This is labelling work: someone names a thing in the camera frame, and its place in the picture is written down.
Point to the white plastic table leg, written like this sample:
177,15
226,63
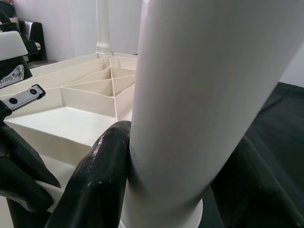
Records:
103,23
202,95

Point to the black tablecloth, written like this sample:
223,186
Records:
285,114

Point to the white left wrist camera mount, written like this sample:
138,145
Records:
9,45

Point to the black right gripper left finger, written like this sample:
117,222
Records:
95,185

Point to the black leather sofa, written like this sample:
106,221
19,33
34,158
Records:
33,31

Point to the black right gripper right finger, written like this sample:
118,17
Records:
249,190

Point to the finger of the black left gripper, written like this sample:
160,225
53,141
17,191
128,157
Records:
23,154
19,190

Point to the white plastic table top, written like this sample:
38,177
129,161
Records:
71,118

